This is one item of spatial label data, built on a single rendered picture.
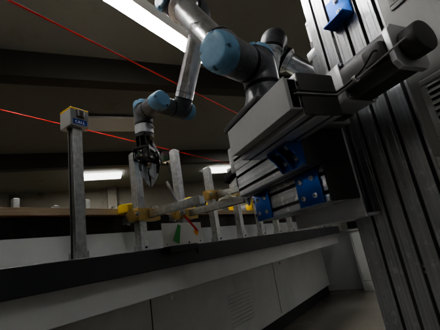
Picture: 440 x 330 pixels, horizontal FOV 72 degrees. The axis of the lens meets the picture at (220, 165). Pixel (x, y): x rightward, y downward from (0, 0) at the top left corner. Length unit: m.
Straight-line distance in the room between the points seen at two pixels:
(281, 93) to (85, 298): 0.86
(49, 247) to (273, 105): 0.97
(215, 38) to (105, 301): 0.90
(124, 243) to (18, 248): 0.42
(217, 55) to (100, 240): 0.90
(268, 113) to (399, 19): 0.34
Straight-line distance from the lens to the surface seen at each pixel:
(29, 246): 1.27
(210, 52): 0.92
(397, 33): 0.66
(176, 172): 1.47
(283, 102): 0.59
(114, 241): 1.44
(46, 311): 1.07
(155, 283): 1.30
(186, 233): 1.42
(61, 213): 1.29
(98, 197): 11.47
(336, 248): 3.89
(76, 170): 1.14
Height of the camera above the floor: 0.66
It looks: 15 degrees up
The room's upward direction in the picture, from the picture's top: 9 degrees counter-clockwise
